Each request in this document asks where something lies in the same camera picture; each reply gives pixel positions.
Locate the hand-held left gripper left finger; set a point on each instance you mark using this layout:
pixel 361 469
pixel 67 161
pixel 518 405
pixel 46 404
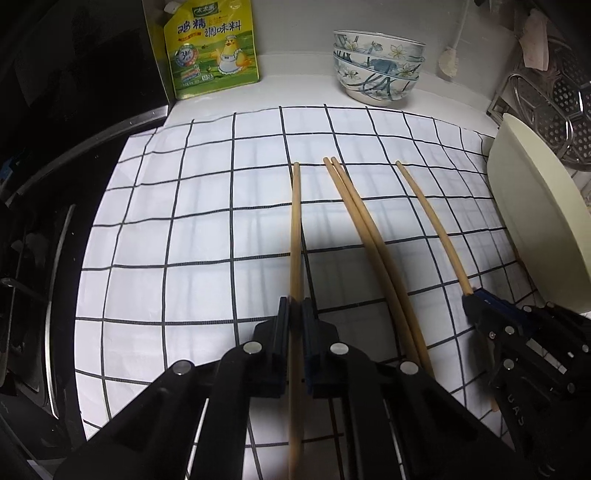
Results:
pixel 280 332

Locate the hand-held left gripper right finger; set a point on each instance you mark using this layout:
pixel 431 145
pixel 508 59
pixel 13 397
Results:
pixel 311 332

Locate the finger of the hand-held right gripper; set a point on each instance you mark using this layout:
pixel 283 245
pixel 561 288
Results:
pixel 478 309
pixel 494 299

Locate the bamboo chopstick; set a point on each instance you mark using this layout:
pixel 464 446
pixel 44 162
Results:
pixel 434 221
pixel 338 184
pixel 296 230
pixel 347 184

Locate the cream plastic plate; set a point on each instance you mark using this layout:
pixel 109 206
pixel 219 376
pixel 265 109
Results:
pixel 535 207

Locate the white black checked cloth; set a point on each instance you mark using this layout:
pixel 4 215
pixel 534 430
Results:
pixel 207 230

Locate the perforated steel steamer rack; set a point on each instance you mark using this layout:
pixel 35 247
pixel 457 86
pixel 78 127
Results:
pixel 554 101

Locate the white dish brush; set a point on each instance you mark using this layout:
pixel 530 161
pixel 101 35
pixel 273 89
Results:
pixel 449 62

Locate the floral ceramic bowl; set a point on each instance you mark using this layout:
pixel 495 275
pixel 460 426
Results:
pixel 369 64
pixel 374 90
pixel 378 42

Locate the pink cloth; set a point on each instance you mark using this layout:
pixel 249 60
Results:
pixel 533 46

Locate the yellow green seasoning pouch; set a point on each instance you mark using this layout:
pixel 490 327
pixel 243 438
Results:
pixel 207 55

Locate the black gas stove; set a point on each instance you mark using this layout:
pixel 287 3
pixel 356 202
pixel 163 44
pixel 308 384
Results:
pixel 55 138

